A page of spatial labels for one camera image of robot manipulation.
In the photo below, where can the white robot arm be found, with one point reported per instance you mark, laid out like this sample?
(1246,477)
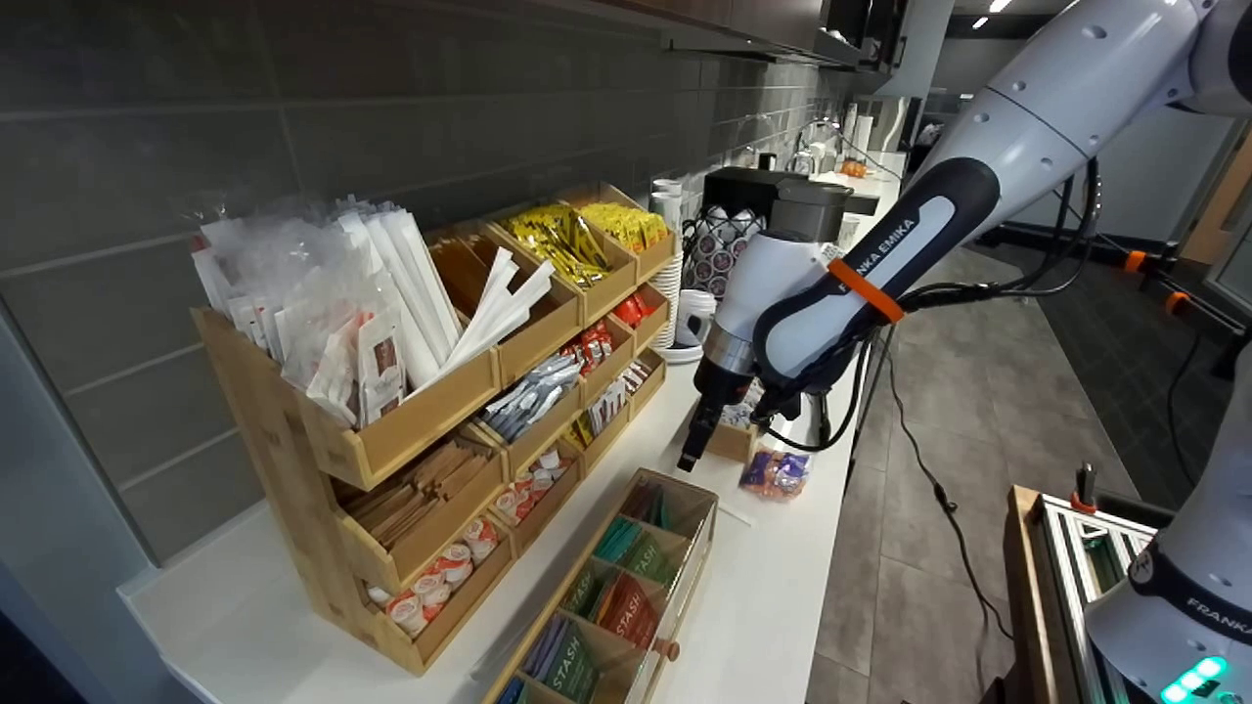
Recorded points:
(1041,118)

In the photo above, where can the silver packets pile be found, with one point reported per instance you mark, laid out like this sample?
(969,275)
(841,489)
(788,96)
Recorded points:
(530,398)

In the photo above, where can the tiered wooden organizer shelf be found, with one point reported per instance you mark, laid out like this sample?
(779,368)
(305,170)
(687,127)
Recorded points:
(297,493)

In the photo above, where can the small wooden box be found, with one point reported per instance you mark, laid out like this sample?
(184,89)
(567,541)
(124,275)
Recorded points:
(732,449)

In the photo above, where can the yellow condiment packets pile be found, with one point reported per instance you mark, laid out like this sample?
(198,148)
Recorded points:
(562,247)
(627,227)

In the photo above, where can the black coffee machine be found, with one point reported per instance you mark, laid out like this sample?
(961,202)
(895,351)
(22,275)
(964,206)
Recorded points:
(796,202)

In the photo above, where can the clear plastic cutlery bags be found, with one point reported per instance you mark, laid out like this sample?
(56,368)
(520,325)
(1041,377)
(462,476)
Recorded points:
(297,298)

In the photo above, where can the bunch of white wrapped straws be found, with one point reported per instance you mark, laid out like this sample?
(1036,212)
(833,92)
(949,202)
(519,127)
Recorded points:
(492,318)

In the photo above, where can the blue snack packet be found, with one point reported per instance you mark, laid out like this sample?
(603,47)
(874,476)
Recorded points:
(775,476)

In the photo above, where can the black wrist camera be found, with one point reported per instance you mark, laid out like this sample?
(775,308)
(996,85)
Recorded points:
(783,404)

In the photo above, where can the brown stir sticks pile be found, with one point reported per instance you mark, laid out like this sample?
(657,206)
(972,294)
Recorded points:
(415,501)

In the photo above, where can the red ketchup packets pile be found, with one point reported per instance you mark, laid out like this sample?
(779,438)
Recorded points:
(635,309)

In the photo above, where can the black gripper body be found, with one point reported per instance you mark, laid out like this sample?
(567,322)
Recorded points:
(723,390)

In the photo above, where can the wooden tea box clear lid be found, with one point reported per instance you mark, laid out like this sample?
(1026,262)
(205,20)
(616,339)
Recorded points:
(627,590)

